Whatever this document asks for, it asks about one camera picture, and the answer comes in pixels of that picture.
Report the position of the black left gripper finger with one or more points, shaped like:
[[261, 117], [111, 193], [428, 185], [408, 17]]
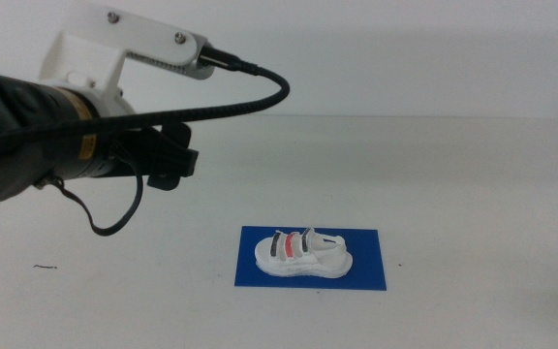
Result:
[[175, 167], [177, 136]]

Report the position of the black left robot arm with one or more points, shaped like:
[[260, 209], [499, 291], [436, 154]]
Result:
[[12, 165]]

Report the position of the blue rectangular mat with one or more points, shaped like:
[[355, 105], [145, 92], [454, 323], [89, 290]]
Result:
[[368, 274]]

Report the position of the thin dark thread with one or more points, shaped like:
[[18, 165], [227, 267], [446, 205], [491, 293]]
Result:
[[45, 266]]

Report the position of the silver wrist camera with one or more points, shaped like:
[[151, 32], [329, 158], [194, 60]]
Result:
[[182, 65]]

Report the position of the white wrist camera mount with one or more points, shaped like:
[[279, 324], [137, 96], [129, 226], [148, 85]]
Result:
[[114, 34]]

